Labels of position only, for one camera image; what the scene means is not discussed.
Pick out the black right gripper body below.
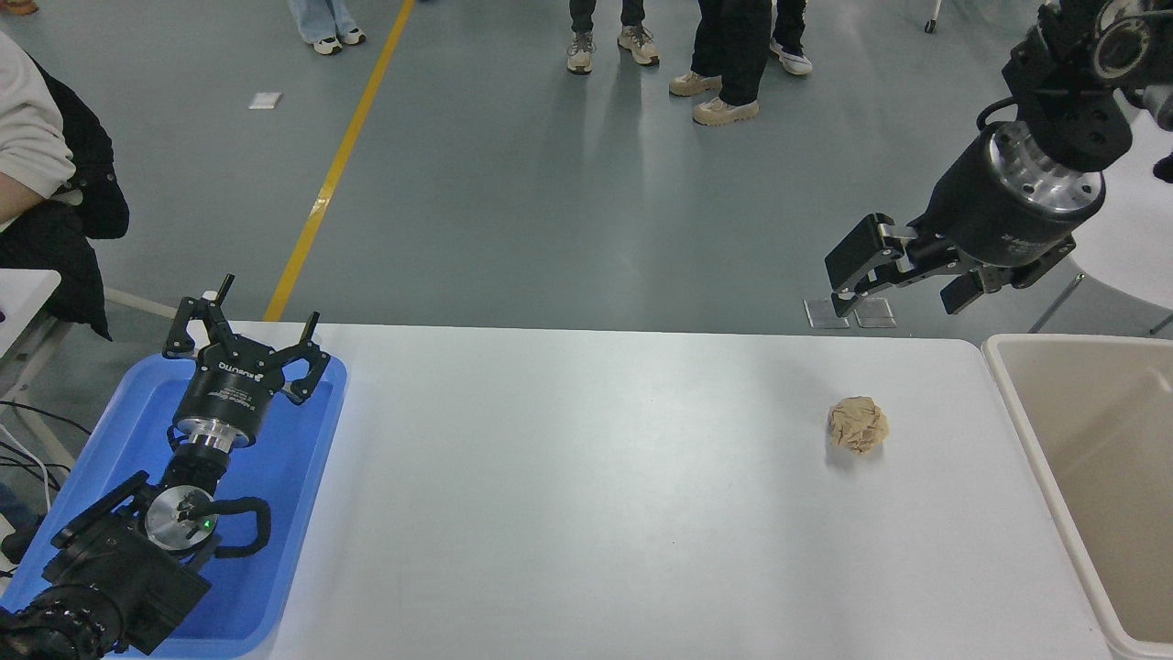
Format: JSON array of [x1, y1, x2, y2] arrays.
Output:
[[915, 126, 1098, 271]]

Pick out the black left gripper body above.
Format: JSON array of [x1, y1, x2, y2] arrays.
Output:
[[172, 335, 292, 434]]

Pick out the tan paper ball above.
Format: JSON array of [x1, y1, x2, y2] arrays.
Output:
[[828, 396, 890, 456]]

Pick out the white metal bar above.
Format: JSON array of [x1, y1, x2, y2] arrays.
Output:
[[102, 287, 181, 321]]

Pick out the blue plastic tray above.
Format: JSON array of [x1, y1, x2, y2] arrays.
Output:
[[0, 353, 349, 659]]

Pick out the white chair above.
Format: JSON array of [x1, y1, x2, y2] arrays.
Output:
[[1026, 96, 1173, 336]]

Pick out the white side table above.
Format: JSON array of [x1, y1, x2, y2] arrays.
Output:
[[0, 269, 79, 468]]

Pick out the large pale bin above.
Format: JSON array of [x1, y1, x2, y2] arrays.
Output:
[[981, 333, 1173, 660]]

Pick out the black cable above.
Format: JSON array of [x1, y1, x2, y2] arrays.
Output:
[[0, 400, 93, 437]]

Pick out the white cable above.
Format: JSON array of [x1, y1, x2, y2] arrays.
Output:
[[0, 422, 52, 514]]

